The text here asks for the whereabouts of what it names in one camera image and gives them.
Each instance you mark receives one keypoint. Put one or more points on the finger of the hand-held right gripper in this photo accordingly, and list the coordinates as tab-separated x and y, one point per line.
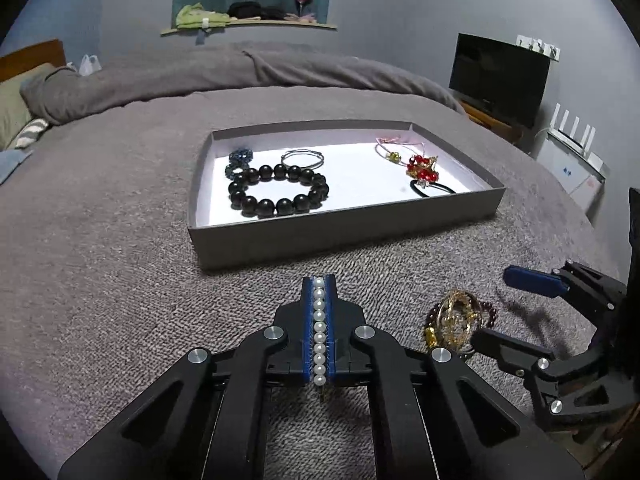
530	280
505	347

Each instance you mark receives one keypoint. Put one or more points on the light blue blanket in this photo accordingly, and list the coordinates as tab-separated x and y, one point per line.
10	165

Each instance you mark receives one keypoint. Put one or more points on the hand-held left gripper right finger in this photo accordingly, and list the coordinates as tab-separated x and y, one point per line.
330	330

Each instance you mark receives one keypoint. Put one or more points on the wooden stand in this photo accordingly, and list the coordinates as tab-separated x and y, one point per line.
487	120

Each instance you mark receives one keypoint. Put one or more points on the wooden window sill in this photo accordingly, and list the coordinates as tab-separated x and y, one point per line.
250	27

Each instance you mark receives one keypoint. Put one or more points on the white pearl strand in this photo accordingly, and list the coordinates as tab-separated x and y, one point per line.
319	330

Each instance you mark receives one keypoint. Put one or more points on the green cloth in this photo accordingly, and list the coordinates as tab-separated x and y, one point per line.
197	17

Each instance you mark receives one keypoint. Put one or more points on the black flat screen monitor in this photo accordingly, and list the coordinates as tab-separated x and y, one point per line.
497	77

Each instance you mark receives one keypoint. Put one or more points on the striped pillow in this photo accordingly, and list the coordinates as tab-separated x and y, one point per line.
32	130

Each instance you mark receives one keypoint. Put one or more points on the pink cloth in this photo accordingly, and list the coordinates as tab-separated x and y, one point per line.
302	19

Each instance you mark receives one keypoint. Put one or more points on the white router with antennas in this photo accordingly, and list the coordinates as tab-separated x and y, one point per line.
575	147

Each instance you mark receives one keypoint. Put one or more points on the white wall hook rack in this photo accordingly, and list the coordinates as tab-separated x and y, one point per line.
539	47

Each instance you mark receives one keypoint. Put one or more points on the silver bangle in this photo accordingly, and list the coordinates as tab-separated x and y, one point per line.
302	150

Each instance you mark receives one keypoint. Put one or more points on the white plastic bag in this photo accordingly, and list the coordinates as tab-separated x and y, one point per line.
90	65

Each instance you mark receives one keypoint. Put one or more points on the olive pillow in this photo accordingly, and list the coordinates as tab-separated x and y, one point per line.
15	105

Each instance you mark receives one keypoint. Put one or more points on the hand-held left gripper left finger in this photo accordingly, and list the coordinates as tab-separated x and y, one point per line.
306	330

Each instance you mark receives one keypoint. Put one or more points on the black cloth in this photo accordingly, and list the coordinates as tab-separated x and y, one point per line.
252	10

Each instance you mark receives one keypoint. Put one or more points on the grey cardboard tray box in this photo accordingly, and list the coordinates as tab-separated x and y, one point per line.
300	240

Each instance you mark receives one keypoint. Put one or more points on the white cabinet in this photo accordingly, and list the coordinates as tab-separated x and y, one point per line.
565	175

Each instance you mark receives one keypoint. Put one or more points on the grey duvet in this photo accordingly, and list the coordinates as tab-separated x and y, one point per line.
200	70

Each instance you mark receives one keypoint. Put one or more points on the wooden headboard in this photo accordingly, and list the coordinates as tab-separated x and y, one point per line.
30	57

